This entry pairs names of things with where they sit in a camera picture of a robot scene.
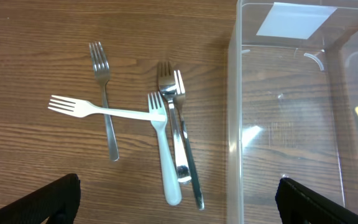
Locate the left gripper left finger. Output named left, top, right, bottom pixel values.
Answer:
left=0, top=173, right=81, bottom=223

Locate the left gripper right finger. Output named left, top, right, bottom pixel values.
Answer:
left=275, top=177, right=358, bottom=224

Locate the white plastic fork thin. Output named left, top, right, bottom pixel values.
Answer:
left=48, top=95, right=167, bottom=121

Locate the left clear plastic container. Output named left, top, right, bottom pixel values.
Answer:
left=226, top=0, right=358, bottom=223

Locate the matte steel fork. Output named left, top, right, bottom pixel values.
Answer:
left=89, top=42, right=119, bottom=161

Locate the shiny steel fork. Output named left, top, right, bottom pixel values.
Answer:
left=157, top=62, right=191, bottom=184

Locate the white plastic fork thick handle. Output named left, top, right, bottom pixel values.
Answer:
left=148, top=92, right=182, bottom=206

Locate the dark handled steel fork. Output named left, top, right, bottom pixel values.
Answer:
left=174, top=70, right=204, bottom=210

